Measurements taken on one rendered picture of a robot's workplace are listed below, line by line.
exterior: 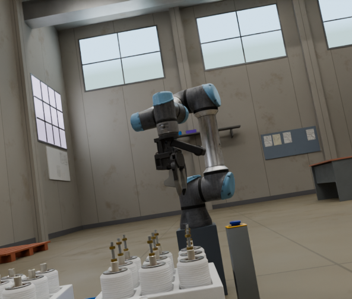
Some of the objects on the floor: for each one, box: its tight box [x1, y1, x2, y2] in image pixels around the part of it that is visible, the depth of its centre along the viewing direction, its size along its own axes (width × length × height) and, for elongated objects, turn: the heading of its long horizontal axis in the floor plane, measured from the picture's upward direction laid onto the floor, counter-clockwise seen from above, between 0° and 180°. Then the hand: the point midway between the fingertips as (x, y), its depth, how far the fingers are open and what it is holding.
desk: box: [309, 152, 352, 202], centre depth 661 cm, size 67×126×67 cm, turn 125°
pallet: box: [0, 241, 50, 267], centre depth 517 cm, size 126×86×11 cm
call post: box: [226, 225, 260, 299], centre depth 135 cm, size 7×7×31 cm
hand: (183, 191), depth 131 cm, fingers open, 3 cm apart
